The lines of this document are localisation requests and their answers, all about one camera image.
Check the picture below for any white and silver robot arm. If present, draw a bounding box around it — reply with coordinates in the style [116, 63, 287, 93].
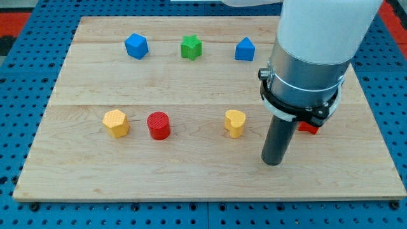
[258, 0, 382, 127]

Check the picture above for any blue cube block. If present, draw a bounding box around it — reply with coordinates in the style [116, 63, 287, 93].
[125, 34, 149, 60]

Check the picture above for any green star block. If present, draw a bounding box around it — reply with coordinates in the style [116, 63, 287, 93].
[181, 34, 202, 61]

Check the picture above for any light wooden board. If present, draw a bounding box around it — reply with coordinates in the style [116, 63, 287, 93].
[13, 16, 406, 202]

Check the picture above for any red block behind arm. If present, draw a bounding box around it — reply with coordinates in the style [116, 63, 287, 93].
[298, 121, 319, 135]

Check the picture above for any yellow heart block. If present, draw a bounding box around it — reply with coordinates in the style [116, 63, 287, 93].
[224, 109, 246, 139]

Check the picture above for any yellow hexagon block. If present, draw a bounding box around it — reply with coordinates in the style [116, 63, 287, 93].
[102, 109, 130, 139]

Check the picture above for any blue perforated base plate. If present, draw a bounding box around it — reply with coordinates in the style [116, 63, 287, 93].
[1, 0, 406, 228]

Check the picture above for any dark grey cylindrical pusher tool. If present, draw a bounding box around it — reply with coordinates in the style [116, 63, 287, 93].
[261, 116, 298, 166]

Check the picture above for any red cylinder block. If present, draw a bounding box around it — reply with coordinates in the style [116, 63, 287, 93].
[147, 111, 171, 140]

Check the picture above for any blue house-shaped block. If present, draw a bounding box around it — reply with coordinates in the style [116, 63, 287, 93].
[235, 37, 256, 61]

